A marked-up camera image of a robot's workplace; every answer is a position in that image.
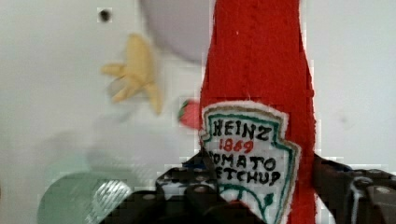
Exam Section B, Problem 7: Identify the round lilac plate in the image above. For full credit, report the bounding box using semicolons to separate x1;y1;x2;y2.
140;0;216;64

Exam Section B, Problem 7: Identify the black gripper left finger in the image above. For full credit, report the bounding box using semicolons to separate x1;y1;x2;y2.
100;150;266;224

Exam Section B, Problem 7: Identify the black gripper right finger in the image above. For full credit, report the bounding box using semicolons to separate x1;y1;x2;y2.
313;155;396;224

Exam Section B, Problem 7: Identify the red plush ketchup bottle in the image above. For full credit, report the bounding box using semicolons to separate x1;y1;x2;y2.
200;0;316;224

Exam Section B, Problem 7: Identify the light green cup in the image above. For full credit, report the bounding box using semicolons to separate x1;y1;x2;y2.
36;170;134;224

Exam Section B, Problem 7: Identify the red toy strawberry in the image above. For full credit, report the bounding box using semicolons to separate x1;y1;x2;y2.
177;99;201;130

